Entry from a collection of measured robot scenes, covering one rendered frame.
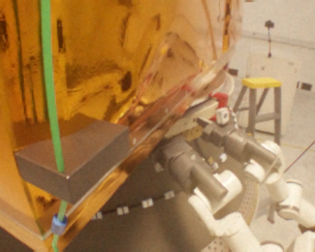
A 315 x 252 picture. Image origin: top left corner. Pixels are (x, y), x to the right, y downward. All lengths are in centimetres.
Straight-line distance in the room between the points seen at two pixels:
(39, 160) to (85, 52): 11
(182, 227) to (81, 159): 71
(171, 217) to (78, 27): 71
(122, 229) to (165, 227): 15
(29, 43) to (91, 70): 7
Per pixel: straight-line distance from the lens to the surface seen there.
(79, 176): 20
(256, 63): 439
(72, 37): 23
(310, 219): 105
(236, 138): 74
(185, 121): 78
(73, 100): 23
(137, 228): 80
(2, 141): 24
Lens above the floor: 203
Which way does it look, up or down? 26 degrees down
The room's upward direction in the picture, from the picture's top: 2 degrees clockwise
